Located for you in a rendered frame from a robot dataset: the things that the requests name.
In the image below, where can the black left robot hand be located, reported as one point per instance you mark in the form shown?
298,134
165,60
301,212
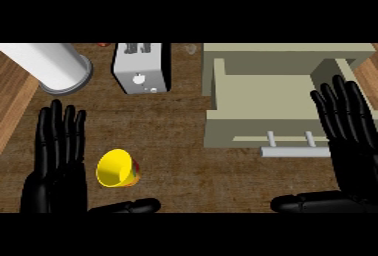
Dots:
57,173

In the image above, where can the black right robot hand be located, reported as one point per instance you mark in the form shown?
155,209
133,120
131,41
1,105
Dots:
350,140

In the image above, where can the yellow cup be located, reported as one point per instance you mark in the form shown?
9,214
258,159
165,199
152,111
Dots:
117,168

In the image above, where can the pale green open drawer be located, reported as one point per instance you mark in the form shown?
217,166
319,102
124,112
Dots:
260,106

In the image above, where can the pale green cabinet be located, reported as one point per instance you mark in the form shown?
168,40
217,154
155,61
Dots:
285,58

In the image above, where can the white cylinder with grey rim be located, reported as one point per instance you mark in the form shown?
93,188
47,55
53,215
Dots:
52,65

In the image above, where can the white toaster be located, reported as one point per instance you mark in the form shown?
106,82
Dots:
142,70

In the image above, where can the small orange object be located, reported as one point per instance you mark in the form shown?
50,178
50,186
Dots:
103,44

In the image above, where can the small clear glass object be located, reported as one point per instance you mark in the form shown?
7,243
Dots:
190,49

